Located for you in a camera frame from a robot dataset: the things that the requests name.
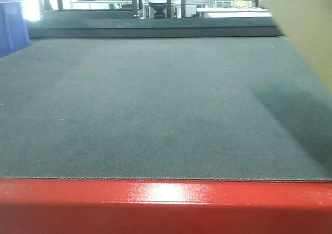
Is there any tall brown cardboard box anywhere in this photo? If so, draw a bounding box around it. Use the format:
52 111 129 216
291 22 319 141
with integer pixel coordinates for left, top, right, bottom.
260 0 331 91

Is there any dark grey conveyor belt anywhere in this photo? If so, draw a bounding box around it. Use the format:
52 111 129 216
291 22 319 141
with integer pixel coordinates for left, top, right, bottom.
0 16 332 182

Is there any white work table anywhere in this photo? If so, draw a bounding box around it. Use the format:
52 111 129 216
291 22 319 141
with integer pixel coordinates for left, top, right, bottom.
197 8 272 18

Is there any blue plastic bin at left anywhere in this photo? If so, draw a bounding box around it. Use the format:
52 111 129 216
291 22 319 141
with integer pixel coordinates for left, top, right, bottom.
1 0 31 57

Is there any red conveyor frame edge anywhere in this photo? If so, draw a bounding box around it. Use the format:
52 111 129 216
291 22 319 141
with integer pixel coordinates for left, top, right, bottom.
1 179 331 233

